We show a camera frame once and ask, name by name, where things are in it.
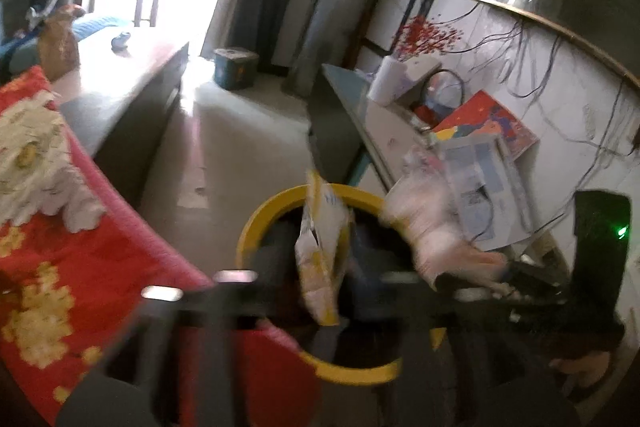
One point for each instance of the blue heart print sofa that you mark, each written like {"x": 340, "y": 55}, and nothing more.
{"x": 95, "y": 27}

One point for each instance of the glossy coffee table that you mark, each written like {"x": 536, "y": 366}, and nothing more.
{"x": 130, "y": 72}

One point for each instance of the white ribbed vase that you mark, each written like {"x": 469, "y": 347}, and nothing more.
{"x": 385, "y": 82}

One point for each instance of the blue storage box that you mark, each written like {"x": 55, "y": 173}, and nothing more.
{"x": 235, "y": 69}

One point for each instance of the person's right hand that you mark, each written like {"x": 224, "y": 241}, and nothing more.
{"x": 585, "y": 367}

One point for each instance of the small dark gadget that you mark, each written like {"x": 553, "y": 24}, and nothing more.
{"x": 121, "y": 41}

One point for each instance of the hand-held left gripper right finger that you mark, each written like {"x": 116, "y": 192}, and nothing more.
{"x": 430, "y": 307}

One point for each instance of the white cardboard box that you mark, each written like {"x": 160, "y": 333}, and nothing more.
{"x": 420, "y": 72}

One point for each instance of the brown paper bag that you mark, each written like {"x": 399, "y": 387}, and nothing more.
{"x": 57, "y": 47}

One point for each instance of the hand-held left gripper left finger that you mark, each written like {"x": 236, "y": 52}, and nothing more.
{"x": 225, "y": 307}

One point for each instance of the red floral blanket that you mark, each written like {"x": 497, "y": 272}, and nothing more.
{"x": 100, "y": 257}

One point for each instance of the red picture book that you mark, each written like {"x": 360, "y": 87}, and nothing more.
{"x": 490, "y": 122}

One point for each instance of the yellow round waste bin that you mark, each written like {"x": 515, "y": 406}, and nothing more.
{"x": 260, "y": 217}

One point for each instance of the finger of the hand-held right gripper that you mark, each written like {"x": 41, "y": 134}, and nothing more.
{"x": 475, "y": 283}

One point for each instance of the standing air conditioner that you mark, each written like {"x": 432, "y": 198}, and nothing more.
{"x": 340, "y": 7}

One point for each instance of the glass top media cabinet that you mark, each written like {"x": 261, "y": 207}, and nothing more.
{"x": 340, "y": 117}

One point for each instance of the yellow white snack bag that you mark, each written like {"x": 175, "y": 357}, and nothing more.
{"x": 320, "y": 257}

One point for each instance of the blue white printed sheet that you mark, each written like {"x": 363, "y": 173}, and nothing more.
{"x": 485, "y": 177}

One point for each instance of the red berry branches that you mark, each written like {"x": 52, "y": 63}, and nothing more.
{"x": 425, "y": 37}

